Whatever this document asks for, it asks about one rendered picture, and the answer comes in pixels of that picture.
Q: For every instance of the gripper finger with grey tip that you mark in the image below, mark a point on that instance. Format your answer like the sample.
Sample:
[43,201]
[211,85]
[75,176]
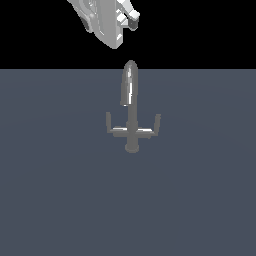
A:
[132,16]

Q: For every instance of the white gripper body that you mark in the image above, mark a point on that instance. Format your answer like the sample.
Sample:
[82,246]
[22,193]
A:
[108,23]

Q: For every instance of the grey faucet spout and base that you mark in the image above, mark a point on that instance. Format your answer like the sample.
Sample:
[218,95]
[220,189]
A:
[132,100]

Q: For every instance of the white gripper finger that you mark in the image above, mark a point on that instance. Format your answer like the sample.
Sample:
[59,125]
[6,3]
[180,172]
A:
[121,18]

